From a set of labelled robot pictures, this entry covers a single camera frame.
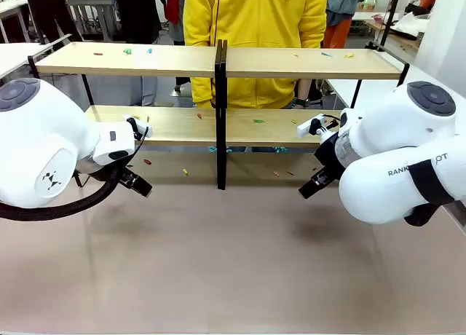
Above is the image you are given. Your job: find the person in yellow hoodie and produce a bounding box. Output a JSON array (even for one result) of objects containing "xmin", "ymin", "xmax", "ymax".
[{"xmin": 183, "ymin": 0, "xmax": 330, "ymax": 110}]

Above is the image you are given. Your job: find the white side table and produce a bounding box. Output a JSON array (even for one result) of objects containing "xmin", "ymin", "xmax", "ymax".
[{"xmin": 323, "ymin": 79, "xmax": 402, "ymax": 110}]

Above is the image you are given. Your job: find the black left arm cable sleeve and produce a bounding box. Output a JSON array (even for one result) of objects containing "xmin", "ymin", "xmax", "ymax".
[{"xmin": 0, "ymin": 125, "xmax": 150, "ymax": 221}]

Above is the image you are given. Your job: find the wooden shelf black frame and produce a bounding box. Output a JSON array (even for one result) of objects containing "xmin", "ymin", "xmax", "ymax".
[
  {"xmin": 27, "ymin": 33, "xmax": 224, "ymax": 190},
  {"xmin": 221, "ymin": 39, "xmax": 411, "ymax": 190}
]

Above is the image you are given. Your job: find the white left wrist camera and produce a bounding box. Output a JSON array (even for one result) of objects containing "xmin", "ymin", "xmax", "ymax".
[{"xmin": 122, "ymin": 114, "xmax": 154, "ymax": 140}]

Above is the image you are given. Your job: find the person in red jacket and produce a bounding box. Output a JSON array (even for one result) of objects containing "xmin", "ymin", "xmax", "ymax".
[{"xmin": 163, "ymin": 0, "xmax": 187, "ymax": 26}]

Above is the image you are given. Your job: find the person in black clothes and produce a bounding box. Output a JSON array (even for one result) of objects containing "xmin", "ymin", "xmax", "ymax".
[{"xmin": 25, "ymin": 0, "xmax": 76, "ymax": 44}]

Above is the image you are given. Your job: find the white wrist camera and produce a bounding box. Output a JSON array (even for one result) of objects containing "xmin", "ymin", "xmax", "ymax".
[
  {"xmin": 122, "ymin": 114, "xmax": 154, "ymax": 140},
  {"xmin": 296, "ymin": 117, "xmax": 339, "ymax": 139}
]

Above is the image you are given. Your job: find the black tripod stand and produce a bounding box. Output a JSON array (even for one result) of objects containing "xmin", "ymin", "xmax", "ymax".
[{"xmin": 366, "ymin": 0, "xmax": 403, "ymax": 52}]

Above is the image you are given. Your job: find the white panel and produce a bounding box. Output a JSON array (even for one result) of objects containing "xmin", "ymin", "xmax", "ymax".
[{"xmin": 413, "ymin": 0, "xmax": 466, "ymax": 95}]

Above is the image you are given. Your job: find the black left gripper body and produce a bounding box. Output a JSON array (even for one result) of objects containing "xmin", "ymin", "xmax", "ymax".
[{"xmin": 115, "ymin": 163, "xmax": 138, "ymax": 186}]

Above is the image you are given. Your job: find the grey background desk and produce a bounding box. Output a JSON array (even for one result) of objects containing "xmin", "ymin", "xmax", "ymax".
[{"xmin": 65, "ymin": 0, "xmax": 121, "ymax": 42}]

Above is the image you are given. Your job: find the person in orange trousers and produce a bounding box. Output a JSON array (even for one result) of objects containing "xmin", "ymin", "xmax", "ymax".
[{"xmin": 323, "ymin": 0, "xmax": 369, "ymax": 49}]

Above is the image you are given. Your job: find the black right arm cable strap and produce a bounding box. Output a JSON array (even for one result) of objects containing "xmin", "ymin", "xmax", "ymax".
[{"xmin": 403, "ymin": 159, "xmax": 458, "ymax": 227}]

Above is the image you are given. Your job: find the person in dark jacket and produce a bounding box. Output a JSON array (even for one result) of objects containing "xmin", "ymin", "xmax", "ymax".
[{"xmin": 115, "ymin": 0, "xmax": 163, "ymax": 106}]

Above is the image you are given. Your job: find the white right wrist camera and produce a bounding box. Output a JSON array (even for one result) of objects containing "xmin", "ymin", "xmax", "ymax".
[{"xmin": 296, "ymin": 117, "xmax": 339, "ymax": 139}]

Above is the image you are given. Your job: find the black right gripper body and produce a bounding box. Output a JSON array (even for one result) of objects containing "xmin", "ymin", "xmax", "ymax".
[{"xmin": 314, "ymin": 130, "xmax": 345, "ymax": 178}]

